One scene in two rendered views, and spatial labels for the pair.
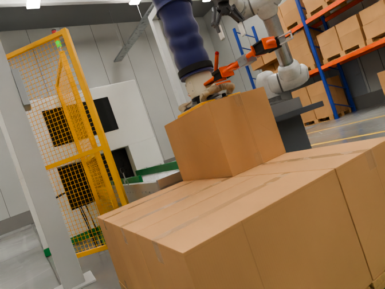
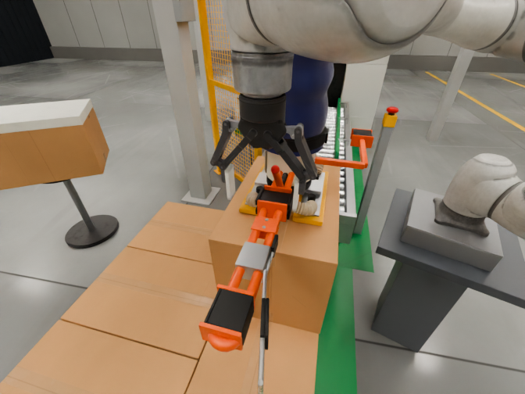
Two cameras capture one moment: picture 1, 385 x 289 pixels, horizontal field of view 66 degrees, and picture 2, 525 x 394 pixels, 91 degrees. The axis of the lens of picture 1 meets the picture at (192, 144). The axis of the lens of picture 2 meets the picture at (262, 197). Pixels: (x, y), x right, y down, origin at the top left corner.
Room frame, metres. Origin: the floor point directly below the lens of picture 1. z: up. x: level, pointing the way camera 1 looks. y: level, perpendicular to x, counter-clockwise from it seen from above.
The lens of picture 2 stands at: (1.18, -0.66, 1.52)
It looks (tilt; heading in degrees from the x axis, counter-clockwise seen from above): 36 degrees down; 43
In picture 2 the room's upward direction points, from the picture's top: straight up
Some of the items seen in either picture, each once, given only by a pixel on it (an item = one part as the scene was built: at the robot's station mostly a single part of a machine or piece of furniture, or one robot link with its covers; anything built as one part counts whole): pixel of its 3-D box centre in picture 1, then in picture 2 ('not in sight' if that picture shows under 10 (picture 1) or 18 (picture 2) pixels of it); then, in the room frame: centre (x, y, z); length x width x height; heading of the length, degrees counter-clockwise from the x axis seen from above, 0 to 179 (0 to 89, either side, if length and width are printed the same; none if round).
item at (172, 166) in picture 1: (158, 168); (341, 122); (3.64, 0.50, 0.60); 1.60 x 0.11 x 0.09; 29
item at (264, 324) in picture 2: (264, 50); (270, 295); (1.41, -0.47, 1.08); 0.31 x 0.03 x 0.05; 40
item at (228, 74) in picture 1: (222, 73); (274, 202); (1.64, -0.29, 1.08); 0.10 x 0.08 x 0.06; 118
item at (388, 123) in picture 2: not in sight; (371, 181); (2.92, -0.16, 0.50); 0.07 x 0.07 x 1.00; 29
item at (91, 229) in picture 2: not in sight; (78, 202); (1.38, 1.49, 0.31); 0.40 x 0.40 x 0.62
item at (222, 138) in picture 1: (219, 137); (284, 232); (1.85, -0.17, 0.74); 0.60 x 0.40 x 0.40; 28
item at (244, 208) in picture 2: (194, 106); (264, 183); (1.81, -0.09, 0.97); 0.34 x 0.10 x 0.05; 28
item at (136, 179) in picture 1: (117, 183); not in sight; (3.38, 0.97, 0.60); 1.60 x 0.11 x 0.09; 29
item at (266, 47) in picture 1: (263, 46); (229, 315); (1.33, -0.45, 1.08); 0.08 x 0.07 x 0.05; 28
